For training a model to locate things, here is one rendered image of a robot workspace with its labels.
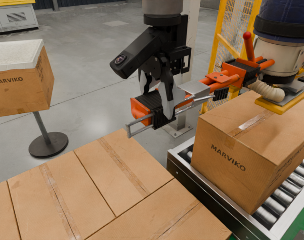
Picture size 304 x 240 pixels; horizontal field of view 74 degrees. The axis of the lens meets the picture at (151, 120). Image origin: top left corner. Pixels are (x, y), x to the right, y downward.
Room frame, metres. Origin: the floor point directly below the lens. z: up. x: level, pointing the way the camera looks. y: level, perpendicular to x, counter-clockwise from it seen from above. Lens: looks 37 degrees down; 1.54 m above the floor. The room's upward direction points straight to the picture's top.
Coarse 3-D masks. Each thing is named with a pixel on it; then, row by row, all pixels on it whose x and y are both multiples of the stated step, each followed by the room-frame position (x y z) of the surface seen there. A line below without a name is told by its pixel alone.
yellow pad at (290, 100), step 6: (294, 78) 0.81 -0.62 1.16; (300, 78) 0.75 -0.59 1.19; (288, 90) 0.65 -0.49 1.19; (300, 90) 0.69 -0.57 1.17; (288, 96) 0.65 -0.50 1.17; (294, 96) 0.65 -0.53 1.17; (300, 96) 0.66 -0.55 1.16; (258, 102) 0.63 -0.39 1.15; (264, 102) 0.61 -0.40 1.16; (270, 102) 0.61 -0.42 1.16; (276, 102) 0.61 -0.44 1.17; (282, 102) 0.61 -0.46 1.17; (288, 102) 0.61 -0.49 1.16; (294, 102) 0.62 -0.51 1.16; (270, 108) 0.59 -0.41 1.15; (276, 108) 0.58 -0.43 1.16; (282, 108) 0.58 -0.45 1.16; (288, 108) 0.59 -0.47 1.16
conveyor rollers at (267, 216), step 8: (296, 168) 0.83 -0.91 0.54; (296, 176) 0.77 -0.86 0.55; (288, 184) 0.71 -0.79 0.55; (296, 184) 0.73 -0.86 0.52; (280, 192) 0.66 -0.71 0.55; (296, 192) 0.66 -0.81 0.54; (272, 200) 0.61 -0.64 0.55; (288, 200) 0.61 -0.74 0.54; (272, 208) 0.58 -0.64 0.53; (280, 208) 0.57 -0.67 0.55; (264, 216) 0.53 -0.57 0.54; (272, 216) 0.52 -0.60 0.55; (272, 224) 0.49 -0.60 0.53
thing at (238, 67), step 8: (224, 64) 0.63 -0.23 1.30; (232, 64) 0.65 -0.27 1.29; (240, 64) 0.65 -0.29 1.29; (248, 64) 0.64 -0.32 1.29; (256, 64) 0.62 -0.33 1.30; (232, 72) 0.60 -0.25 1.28; (240, 72) 0.58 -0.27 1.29; (248, 72) 0.57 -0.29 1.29; (256, 72) 0.60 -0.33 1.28; (240, 80) 0.57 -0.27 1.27; (248, 80) 0.58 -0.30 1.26
